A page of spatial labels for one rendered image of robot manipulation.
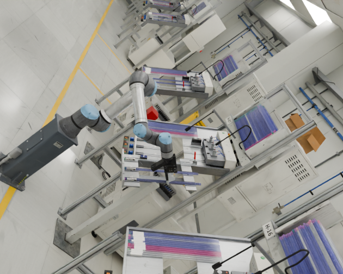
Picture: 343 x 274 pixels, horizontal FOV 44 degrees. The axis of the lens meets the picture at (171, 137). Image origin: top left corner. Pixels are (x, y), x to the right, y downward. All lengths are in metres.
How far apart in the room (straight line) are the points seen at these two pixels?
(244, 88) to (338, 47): 2.38
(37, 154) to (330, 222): 1.85
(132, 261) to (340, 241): 1.09
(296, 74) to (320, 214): 4.22
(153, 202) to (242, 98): 1.74
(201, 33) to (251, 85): 3.27
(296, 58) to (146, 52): 2.68
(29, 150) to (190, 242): 1.24
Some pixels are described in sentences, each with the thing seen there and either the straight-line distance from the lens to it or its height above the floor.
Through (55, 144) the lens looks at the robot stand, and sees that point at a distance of 2.89.
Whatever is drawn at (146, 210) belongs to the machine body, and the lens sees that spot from 3.31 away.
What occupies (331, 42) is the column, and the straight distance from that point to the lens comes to 6.47.
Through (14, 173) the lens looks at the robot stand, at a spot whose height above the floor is 0.08.
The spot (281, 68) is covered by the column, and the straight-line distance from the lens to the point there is 6.36.
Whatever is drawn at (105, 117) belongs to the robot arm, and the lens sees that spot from 2.88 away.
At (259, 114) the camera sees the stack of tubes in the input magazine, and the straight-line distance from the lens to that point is 3.41.
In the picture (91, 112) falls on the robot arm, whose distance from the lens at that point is 2.79.
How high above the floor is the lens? 1.79
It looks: 15 degrees down
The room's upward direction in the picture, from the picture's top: 56 degrees clockwise
